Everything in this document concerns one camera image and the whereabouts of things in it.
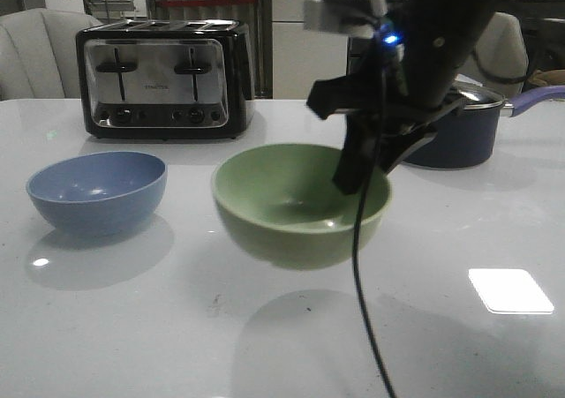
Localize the beige chair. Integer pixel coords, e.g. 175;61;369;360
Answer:
457;12;529;98
1;8;101;101

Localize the black gripper finger outside green bowl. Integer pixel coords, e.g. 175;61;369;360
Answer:
378;132;437;174

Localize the green bowl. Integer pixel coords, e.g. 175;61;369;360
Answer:
211;143;392;270

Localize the black gripper finger inside green bowl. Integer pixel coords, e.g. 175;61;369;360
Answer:
332;119;379;195

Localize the dark blue saucepan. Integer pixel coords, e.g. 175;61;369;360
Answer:
404;86;564;169

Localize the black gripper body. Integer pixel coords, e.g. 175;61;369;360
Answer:
306;41;463;146

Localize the black chrome four-slot toaster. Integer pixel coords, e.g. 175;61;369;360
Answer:
76;19;255;140

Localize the white refrigerator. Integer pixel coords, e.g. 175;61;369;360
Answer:
272;0;349;99

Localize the dark kitchen counter cabinet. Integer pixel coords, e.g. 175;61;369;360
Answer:
346;0;565;100

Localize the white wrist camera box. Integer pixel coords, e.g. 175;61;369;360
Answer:
303;0;382;39

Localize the glass pot lid blue knob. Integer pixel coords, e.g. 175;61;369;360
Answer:
448;80;506;109

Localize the black cable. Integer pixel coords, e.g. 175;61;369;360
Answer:
351;49;398;398

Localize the beige chair right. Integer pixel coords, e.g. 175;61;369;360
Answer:
457;12;529;98

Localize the beige chair left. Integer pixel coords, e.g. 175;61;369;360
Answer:
1;8;101;101

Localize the blue bowl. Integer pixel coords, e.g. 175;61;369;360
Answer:
26;151;168;237

